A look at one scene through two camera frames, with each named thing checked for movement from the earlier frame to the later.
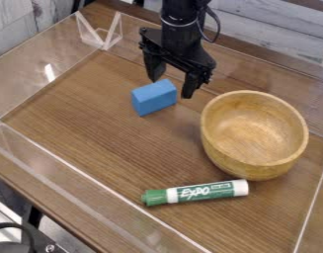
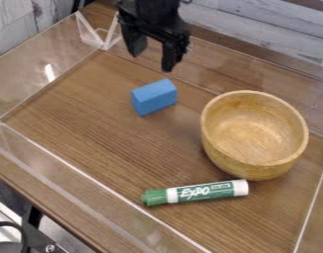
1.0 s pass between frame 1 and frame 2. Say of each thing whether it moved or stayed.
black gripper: moved
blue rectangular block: stayed
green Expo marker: stayed
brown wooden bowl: stayed
